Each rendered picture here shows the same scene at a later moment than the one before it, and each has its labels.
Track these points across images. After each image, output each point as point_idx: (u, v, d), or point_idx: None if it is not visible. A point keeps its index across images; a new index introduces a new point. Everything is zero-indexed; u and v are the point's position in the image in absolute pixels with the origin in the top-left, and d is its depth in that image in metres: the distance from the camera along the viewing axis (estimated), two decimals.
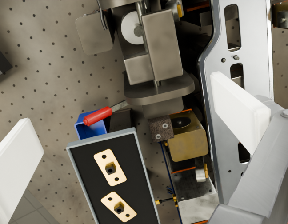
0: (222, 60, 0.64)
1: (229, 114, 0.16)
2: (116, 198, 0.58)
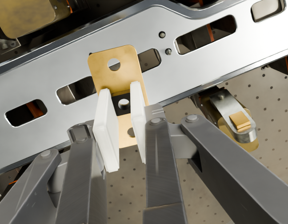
0: (162, 32, 0.44)
1: None
2: None
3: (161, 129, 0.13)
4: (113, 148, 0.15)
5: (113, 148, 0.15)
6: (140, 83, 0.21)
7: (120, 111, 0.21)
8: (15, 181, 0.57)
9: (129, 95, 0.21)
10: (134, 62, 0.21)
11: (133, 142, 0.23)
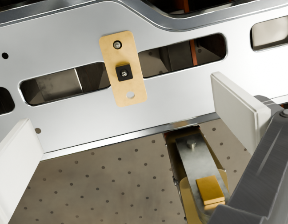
0: (116, 41, 0.29)
1: (229, 114, 0.16)
2: None
3: None
4: None
5: None
6: (135, 58, 0.30)
7: (121, 78, 0.30)
8: None
9: (128, 66, 0.29)
10: (131, 43, 0.29)
11: (130, 103, 0.32)
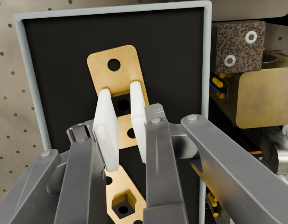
0: None
1: None
2: (120, 182, 0.25)
3: (161, 129, 0.13)
4: (112, 148, 0.15)
5: (113, 149, 0.15)
6: None
7: None
8: None
9: None
10: None
11: None
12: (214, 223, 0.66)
